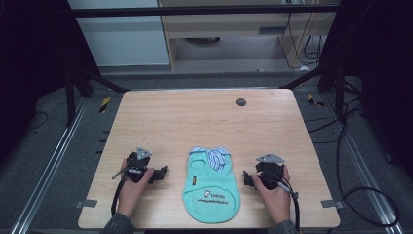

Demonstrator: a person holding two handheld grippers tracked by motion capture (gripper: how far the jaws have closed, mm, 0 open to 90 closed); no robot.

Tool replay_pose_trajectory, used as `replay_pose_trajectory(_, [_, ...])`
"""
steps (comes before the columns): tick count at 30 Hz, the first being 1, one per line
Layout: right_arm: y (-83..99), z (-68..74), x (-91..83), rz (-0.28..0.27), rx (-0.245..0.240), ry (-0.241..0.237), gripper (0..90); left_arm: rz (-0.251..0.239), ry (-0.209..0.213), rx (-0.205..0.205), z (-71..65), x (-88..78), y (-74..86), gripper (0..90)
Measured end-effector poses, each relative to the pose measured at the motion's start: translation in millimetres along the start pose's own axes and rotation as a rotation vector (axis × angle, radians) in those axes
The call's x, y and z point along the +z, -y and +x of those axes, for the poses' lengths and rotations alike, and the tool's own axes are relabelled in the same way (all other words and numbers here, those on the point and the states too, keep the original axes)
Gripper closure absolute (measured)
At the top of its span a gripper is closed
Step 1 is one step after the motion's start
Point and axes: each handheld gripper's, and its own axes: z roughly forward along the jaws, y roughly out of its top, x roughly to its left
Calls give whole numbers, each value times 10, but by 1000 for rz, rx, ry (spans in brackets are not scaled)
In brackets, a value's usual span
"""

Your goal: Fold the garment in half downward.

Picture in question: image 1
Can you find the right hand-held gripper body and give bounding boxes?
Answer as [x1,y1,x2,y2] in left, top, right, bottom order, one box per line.
[254,153,287,191]

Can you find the person's right hand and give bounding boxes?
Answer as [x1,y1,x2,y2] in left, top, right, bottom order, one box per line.
[251,164,292,226]

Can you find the black horizontal frame bar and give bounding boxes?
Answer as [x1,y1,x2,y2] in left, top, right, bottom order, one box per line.
[70,3,341,19]

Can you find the right hand-held gripper cable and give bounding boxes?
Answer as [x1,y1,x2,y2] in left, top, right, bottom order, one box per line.
[263,169,302,234]

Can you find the black looped floor cable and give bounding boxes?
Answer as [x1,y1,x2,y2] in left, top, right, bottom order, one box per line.
[304,96,401,228]

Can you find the mint green pet shirt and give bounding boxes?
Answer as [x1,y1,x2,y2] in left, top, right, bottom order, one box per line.
[181,145,242,225]

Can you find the yellow black striped tape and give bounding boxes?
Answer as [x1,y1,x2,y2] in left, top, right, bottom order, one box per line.
[98,96,112,114]
[306,93,326,108]

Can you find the white cabinet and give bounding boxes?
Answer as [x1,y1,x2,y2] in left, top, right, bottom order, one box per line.
[67,0,171,68]

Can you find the thin black floor cable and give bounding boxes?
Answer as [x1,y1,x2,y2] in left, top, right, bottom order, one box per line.
[26,110,50,132]

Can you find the black curtain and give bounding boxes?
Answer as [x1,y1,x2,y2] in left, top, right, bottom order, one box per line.
[0,0,100,165]
[318,0,413,181]

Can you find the black metal stand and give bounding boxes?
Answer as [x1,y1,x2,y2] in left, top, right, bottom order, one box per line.
[63,63,131,129]
[280,58,347,122]

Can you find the silver metal floor rail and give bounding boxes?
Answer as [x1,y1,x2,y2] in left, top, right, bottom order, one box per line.
[323,94,406,234]
[10,97,89,234]

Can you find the black cables under desk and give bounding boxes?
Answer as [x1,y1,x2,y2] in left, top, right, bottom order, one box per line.
[280,12,327,71]

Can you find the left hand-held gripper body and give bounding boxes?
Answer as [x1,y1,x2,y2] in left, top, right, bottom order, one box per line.
[125,146,154,184]

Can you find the grey table bracket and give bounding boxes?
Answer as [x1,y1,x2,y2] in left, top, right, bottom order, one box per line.
[74,198,98,210]
[319,198,345,210]

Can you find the left hand-held gripper cable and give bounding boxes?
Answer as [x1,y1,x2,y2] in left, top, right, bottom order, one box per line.
[110,167,144,217]

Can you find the hand-held gripper cable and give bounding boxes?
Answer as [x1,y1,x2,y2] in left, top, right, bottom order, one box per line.
[263,169,302,234]
[110,167,144,217]

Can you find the person's left hand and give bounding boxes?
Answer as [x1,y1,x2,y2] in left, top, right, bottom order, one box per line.
[116,158,156,219]

